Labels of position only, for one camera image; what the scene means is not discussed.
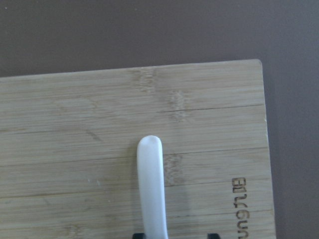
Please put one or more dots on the white ceramic spoon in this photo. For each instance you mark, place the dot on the white ceramic spoon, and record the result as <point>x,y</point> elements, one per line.
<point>151,187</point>

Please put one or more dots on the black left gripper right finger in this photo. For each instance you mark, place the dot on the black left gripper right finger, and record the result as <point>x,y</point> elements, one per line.
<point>212,236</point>

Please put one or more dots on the bamboo cutting board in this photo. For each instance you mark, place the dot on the bamboo cutting board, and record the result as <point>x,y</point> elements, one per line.
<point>68,144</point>

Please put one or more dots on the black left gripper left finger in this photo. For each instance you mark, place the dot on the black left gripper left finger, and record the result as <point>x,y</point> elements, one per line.
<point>139,236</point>

